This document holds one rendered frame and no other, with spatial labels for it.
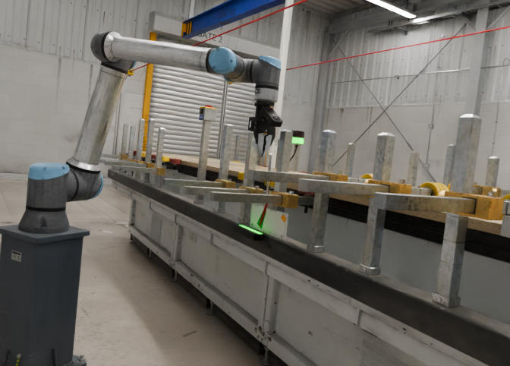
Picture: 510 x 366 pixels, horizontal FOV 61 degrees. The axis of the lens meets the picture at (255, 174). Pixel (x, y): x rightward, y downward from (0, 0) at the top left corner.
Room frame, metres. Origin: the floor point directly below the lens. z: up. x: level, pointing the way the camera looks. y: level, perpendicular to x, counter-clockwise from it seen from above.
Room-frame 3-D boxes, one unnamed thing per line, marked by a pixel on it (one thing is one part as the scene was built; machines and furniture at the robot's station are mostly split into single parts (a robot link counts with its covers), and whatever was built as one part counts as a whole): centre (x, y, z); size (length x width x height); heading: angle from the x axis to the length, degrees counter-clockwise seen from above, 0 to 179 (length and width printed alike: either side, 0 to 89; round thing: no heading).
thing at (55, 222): (1.77, 0.85, 0.65); 0.19 x 0.19 x 0.10
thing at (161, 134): (2.95, 0.67, 0.87); 0.03 x 0.03 x 0.48; 31
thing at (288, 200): (1.64, -0.12, 0.85); 0.13 x 0.06 x 0.05; 31
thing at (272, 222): (1.68, -0.07, 0.75); 0.26 x 0.01 x 0.10; 31
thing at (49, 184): (1.78, 0.84, 0.79); 0.17 x 0.15 x 0.18; 162
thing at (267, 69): (1.67, -0.01, 1.32); 0.10 x 0.09 x 0.12; 72
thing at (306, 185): (1.17, -0.33, 0.95); 0.50 x 0.04 x 0.04; 121
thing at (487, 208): (1.00, -0.50, 0.95); 0.13 x 0.06 x 0.05; 31
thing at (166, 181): (2.01, 0.21, 0.83); 0.43 x 0.03 x 0.04; 121
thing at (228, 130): (2.09, 0.15, 0.89); 0.03 x 0.03 x 0.48; 31
